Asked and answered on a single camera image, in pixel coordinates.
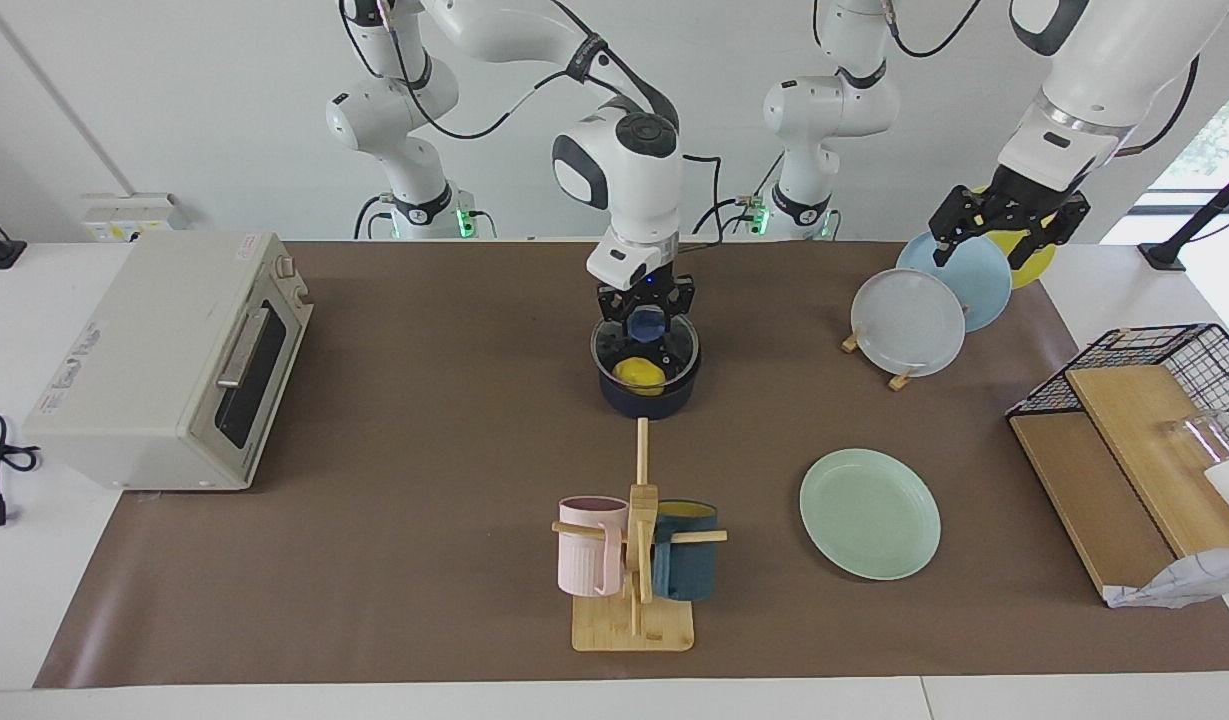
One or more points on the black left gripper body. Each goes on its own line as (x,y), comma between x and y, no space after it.
(1024,205)

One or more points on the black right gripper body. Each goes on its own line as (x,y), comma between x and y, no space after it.
(659,295)

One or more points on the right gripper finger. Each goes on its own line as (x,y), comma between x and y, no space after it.
(682,315)
(612,322)

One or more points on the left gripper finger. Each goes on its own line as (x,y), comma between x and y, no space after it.
(949,230)
(1059,235)

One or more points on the glass lid blue knob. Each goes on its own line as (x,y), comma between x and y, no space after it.
(647,322)

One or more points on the yellow lemon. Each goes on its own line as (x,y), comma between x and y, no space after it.
(641,374)

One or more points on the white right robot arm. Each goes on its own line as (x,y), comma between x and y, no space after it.
(634,190)

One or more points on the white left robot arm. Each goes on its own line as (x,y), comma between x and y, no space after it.
(1104,60)

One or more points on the yellow plate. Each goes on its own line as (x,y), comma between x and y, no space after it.
(1036,262)

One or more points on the light blue plate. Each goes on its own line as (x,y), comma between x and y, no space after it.
(974,290)

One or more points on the grey plate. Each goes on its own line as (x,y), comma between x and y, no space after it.
(909,325)

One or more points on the wooden plate rack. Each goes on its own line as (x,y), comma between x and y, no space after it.
(898,381)

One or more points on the green plate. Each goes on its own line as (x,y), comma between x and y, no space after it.
(869,515)

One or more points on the pink mug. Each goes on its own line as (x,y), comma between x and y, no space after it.
(584,555)

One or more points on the clear glass cup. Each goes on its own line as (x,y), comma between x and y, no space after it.
(1194,435)

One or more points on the dark teal mug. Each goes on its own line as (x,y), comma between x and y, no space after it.
(686,565)

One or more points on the wooden shelf rack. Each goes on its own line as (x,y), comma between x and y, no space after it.
(1104,490)

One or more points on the wooden mug tree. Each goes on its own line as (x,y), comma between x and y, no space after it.
(634,625)

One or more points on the brown table mat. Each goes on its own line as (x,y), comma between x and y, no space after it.
(374,600)

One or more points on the white crumpled cloth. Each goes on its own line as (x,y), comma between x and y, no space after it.
(1184,580)

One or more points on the beige toaster oven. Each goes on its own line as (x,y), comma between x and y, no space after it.
(144,380)

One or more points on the white power strip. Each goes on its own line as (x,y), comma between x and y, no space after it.
(124,215)

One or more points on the black camera stand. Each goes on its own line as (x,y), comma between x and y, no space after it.
(1164,255)

